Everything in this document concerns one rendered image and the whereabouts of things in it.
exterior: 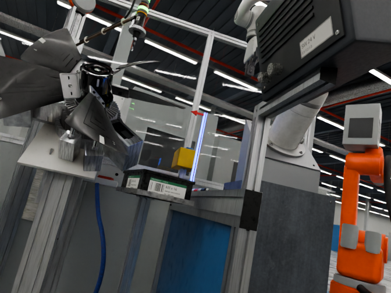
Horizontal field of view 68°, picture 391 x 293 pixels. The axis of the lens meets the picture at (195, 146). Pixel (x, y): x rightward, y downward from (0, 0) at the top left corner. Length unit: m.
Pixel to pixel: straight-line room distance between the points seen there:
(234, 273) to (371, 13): 0.49
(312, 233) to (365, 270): 3.40
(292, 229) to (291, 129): 0.34
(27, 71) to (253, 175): 0.82
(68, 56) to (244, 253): 1.00
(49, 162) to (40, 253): 0.33
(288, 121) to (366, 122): 3.75
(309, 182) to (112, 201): 1.15
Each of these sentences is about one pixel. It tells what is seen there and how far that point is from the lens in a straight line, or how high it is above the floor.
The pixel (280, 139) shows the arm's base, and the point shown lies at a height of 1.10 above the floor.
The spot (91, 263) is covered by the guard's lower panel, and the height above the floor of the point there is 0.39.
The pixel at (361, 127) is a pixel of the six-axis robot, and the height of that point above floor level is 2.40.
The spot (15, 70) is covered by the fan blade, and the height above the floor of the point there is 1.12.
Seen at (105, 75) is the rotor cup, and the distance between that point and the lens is 1.12.
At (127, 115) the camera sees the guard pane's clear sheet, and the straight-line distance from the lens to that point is 1.89.
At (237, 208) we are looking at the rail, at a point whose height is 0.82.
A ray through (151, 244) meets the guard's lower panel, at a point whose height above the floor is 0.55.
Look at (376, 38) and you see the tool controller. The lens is 0.47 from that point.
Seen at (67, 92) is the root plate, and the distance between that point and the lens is 1.15.
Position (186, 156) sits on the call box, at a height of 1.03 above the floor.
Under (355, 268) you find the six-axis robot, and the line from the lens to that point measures 4.42.
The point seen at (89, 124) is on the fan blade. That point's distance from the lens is 0.92.
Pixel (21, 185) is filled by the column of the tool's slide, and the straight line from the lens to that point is 1.75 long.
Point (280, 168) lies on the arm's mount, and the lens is 1.05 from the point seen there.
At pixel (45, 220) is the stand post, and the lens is 1.23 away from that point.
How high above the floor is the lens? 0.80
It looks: 12 degrees up
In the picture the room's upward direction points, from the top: 12 degrees clockwise
